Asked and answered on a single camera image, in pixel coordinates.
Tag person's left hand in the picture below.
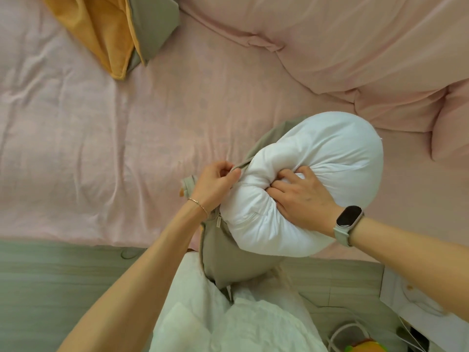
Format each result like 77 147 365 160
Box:
189 160 242 217

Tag person's right hand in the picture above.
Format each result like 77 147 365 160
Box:
266 165 345 237

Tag white pillow insert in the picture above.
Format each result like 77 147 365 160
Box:
219 111 384 258

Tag grey and orange pillowcase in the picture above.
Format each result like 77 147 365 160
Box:
179 115 312 303
38 0 181 81

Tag pink bed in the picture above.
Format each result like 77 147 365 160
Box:
0 0 469 264

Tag person's left forearm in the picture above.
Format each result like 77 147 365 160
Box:
57 201 209 352

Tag person's right forearm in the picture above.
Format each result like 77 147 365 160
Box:
350 216 469 323

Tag person's white shorts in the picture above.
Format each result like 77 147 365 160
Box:
150 251 329 352

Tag white smartwatch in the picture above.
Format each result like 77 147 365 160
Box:
332 205 365 248

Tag white round rim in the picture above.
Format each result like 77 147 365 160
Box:
326 320 371 352

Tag white nightstand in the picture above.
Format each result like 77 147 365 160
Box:
379 267 469 352

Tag orange and green plush cushion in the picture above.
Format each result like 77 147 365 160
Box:
344 337 389 352

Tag pink pillow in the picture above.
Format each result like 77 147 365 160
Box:
430 79 469 162

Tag pink ruffled duvet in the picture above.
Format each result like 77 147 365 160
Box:
177 0 469 134

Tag thin gold bracelet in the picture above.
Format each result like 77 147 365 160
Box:
187 198 210 219

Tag white cable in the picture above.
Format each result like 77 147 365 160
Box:
397 315 427 352

